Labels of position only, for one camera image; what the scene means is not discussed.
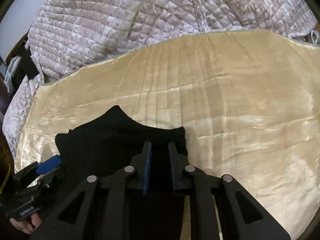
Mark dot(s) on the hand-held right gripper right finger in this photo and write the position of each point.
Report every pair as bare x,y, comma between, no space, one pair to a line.
172,165

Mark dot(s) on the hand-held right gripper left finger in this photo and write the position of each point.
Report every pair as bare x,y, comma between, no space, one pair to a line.
148,165

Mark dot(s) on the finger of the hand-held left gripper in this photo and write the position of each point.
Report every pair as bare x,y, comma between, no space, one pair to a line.
48,165
26,172

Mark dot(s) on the black pants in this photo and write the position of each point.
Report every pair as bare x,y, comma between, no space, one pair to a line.
112,132

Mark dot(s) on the person's left hand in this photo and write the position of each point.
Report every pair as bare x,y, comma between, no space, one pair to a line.
27,223

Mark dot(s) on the beige plush blanket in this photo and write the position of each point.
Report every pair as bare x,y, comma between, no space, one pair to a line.
225,105

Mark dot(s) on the light blue cloth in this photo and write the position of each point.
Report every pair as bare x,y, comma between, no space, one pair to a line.
9,76

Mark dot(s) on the dark clothing pile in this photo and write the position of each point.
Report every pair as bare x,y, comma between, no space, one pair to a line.
25,60

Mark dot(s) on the quilted pink-white bedspread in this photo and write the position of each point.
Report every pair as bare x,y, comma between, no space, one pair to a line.
125,17

